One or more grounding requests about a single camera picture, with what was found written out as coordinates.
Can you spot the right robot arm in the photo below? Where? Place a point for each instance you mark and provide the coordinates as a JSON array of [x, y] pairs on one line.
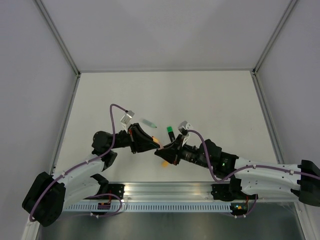
[[239, 178]]

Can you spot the black green-tipped marker pen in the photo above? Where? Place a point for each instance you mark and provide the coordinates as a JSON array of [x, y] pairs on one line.
[[171, 136]]

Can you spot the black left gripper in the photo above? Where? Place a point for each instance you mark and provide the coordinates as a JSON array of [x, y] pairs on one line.
[[140, 140]]

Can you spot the right aluminium frame post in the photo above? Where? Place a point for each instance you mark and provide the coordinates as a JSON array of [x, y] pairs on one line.
[[275, 34]]

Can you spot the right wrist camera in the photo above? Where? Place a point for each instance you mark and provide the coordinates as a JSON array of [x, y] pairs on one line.
[[184, 128]]

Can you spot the aluminium mounting rail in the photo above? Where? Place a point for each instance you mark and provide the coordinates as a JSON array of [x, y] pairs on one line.
[[168, 192]]

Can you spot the white slotted cable duct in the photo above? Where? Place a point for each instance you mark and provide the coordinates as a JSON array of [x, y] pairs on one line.
[[151, 207]]

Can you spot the pale green highlighter pen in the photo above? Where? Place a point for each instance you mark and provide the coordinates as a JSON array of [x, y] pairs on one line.
[[149, 123]]

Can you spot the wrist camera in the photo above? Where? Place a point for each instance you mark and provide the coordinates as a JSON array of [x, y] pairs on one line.
[[184, 128], [126, 119]]

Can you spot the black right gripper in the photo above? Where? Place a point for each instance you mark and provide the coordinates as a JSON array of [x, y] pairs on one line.
[[171, 153]]

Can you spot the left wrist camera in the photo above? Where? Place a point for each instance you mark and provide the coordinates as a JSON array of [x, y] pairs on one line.
[[126, 119]]

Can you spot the green pen cap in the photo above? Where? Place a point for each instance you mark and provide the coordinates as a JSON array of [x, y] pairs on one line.
[[169, 129]]

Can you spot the aluminium frame post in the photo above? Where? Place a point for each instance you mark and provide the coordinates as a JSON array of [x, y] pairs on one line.
[[57, 36], [275, 34]]

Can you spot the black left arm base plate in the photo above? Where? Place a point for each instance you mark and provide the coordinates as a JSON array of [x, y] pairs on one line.
[[116, 189]]

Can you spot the orange pen cap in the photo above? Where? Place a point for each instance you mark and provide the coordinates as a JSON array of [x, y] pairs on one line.
[[164, 164]]

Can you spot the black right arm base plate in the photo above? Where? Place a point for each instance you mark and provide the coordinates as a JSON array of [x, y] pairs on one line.
[[227, 193]]

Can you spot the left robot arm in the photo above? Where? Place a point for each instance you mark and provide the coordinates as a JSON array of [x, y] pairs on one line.
[[50, 194]]

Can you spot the left aluminium frame post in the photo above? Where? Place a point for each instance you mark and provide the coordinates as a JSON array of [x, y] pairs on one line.
[[57, 36]]

